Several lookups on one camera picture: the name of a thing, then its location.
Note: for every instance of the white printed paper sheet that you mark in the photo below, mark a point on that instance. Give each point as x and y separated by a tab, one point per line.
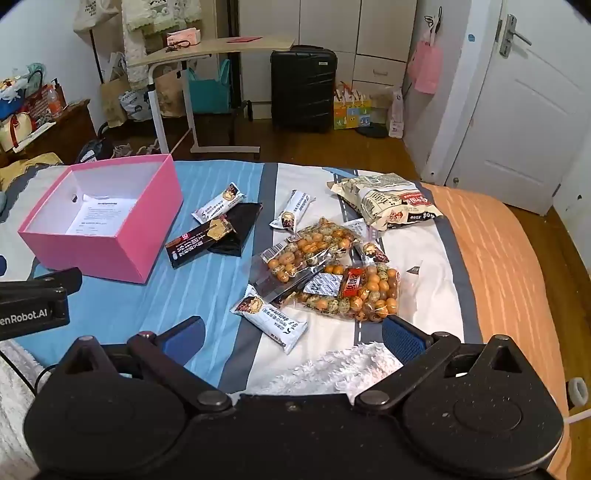
99	214

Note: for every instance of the red card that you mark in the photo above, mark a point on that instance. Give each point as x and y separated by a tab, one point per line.
240	39

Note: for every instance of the red patterned bag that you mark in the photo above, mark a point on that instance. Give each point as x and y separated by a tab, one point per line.
39	108

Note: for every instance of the teal bag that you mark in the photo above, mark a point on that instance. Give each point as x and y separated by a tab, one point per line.
207	94

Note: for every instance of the plain black snack packet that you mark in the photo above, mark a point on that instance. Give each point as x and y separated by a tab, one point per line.
242	221

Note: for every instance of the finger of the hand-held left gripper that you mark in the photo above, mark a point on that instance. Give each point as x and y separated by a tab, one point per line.
55	279

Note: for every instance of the colourful gift box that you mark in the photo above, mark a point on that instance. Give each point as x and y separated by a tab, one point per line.
351	110

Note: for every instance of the pink tissue box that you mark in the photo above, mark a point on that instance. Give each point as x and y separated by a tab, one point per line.
183	37

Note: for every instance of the black suitcase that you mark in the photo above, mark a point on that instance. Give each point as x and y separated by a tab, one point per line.
302	87

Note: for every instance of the grey printed bag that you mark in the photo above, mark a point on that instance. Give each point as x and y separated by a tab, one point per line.
136	106

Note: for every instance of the cream bag with red ribbon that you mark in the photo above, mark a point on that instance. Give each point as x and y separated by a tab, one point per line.
14	131

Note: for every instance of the white wardrobe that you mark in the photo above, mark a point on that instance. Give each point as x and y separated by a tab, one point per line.
341	41

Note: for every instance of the large beige snack bag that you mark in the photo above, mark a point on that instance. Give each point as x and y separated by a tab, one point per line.
388	198

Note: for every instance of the white door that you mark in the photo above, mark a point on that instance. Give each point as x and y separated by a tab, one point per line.
517	115

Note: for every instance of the pink hanging bag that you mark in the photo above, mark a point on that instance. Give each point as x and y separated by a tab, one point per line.
427	67

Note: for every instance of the blue flower basket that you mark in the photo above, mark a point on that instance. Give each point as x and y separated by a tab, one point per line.
18	90

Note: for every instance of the pair of light shoes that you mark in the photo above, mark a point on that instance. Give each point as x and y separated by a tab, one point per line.
136	150

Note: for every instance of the dark round mat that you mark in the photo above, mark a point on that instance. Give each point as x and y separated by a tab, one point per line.
371	131

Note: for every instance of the orange drink bottle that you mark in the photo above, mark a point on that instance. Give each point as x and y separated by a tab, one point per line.
54	104

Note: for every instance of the pink cardboard box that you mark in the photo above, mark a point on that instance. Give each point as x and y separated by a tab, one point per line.
115	240

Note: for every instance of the brown paper bag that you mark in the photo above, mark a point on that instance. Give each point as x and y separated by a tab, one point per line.
114	104
168	94

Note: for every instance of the cream knitted sweater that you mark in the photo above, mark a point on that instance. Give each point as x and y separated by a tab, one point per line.
157	27

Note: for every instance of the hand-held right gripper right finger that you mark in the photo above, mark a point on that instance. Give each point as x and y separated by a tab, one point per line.
404	339

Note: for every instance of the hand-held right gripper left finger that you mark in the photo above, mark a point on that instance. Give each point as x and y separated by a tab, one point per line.
182	337

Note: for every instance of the black cracker packet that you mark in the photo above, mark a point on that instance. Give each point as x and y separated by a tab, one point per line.
194	244

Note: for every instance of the canvas tote bag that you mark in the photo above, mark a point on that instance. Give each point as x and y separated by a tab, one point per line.
94	14

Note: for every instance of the clear peanut bag red label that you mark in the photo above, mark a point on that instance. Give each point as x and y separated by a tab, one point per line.
364	295

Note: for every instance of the yellow blanket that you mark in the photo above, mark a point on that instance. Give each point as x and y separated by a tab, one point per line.
23	173

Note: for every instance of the white plastic bag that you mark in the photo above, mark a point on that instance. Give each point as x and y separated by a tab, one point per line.
396	115

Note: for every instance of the wooden nightstand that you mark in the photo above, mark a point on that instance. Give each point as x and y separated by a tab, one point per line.
60	134

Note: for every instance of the black bag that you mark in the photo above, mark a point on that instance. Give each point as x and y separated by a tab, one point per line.
94	150

